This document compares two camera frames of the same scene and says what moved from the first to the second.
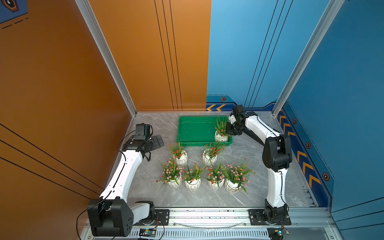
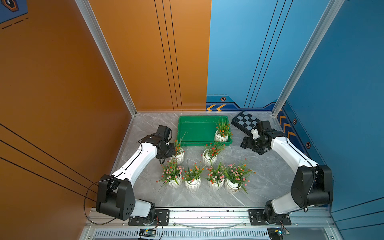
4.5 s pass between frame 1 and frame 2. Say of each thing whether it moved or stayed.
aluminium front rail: stayed
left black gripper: moved
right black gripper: moved
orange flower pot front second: stayed
